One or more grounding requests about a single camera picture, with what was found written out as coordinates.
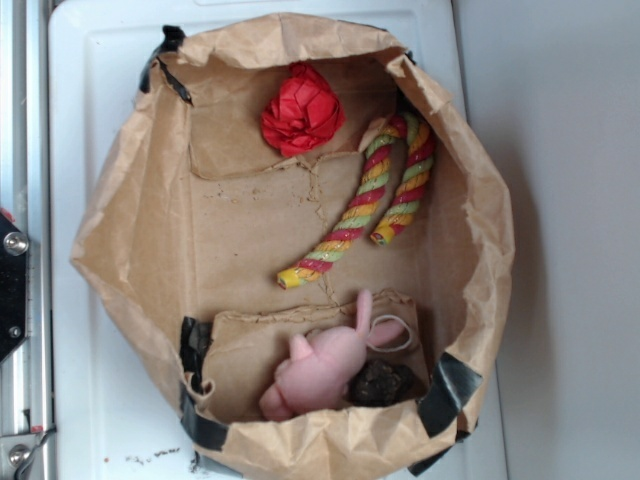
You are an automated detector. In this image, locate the multicolored twisted rope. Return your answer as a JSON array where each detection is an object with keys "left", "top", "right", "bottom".
[{"left": 277, "top": 111, "right": 436, "bottom": 291}]

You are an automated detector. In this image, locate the brown paper bag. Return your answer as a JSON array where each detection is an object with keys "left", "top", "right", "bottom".
[{"left": 71, "top": 13, "right": 515, "bottom": 479}]

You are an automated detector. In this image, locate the red crumpled paper ball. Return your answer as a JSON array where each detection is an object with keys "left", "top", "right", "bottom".
[{"left": 260, "top": 62, "right": 346, "bottom": 157}]

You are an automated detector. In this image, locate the pink plush bunny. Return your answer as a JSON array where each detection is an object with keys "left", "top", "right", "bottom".
[{"left": 259, "top": 290, "right": 414, "bottom": 421}]

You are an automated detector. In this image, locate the dark brown fuzzy lump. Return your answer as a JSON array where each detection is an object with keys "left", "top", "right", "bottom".
[{"left": 348, "top": 359, "right": 415, "bottom": 407}]

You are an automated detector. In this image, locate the white plastic tray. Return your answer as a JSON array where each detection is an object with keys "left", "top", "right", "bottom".
[{"left": 48, "top": 0, "right": 510, "bottom": 480}]

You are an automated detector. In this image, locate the black metal bracket plate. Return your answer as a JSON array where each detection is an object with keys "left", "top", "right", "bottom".
[{"left": 0, "top": 209, "right": 29, "bottom": 362}]

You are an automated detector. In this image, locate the aluminium frame rail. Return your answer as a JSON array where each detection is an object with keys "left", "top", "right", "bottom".
[{"left": 0, "top": 0, "right": 57, "bottom": 480}]

